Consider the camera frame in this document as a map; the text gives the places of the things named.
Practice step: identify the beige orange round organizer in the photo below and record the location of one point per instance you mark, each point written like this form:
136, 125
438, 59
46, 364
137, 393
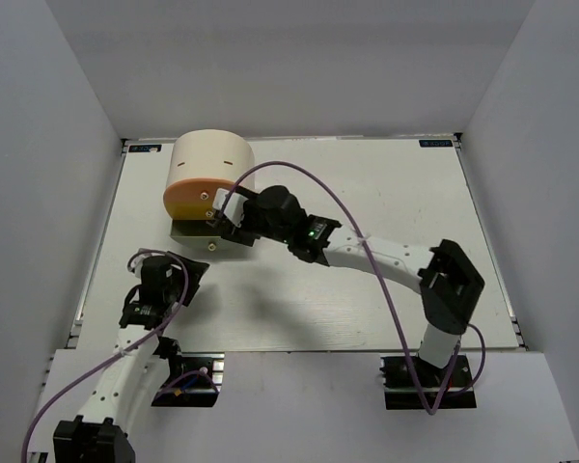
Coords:
202, 162

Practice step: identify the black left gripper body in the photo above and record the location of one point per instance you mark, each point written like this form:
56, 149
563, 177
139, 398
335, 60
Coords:
175, 291

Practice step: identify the blue label sticker right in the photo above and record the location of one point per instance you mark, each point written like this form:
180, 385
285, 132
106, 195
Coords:
435, 143

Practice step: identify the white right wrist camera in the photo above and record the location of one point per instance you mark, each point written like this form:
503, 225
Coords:
229, 206

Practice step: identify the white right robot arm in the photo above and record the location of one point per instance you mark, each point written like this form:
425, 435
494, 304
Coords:
443, 276

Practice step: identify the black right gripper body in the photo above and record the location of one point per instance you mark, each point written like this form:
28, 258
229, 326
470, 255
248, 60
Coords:
256, 224

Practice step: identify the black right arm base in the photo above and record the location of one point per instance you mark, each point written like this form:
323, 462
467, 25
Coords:
400, 392

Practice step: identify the blue label sticker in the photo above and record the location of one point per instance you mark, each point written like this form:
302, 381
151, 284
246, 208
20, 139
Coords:
435, 143
145, 148

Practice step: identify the blue label sticker left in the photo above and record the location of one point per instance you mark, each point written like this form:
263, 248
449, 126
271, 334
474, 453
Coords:
145, 148

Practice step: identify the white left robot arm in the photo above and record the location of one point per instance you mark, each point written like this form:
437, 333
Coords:
141, 360

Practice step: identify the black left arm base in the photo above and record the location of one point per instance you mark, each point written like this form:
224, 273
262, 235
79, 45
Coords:
194, 381

